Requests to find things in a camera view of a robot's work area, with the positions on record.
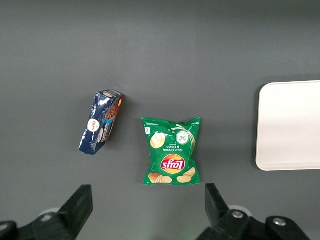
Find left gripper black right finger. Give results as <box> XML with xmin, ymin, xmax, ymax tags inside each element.
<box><xmin>196</xmin><ymin>183</ymin><xmax>311</xmax><ymax>240</ymax></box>

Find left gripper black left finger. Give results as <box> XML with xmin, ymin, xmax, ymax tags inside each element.
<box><xmin>0</xmin><ymin>184</ymin><xmax>94</xmax><ymax>240</ymax></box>

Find white rectangular tray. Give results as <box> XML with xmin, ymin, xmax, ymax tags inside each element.
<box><xmin>255</xmin><ymin>80</ymin><xmax>320</xmax><ymax>172</ymax></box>

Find green Lay's chips bag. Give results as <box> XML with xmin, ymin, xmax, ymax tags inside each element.
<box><xmin>141</xmin><ymin>116</ymin><xmax>202</xmax><ymax>186</ymax></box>

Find blue chocolate cookie box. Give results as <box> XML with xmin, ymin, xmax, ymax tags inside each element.
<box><xmin>77</xmin><ymin>88</ymin><xmax>126</xmax><ymax>156</ymax></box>

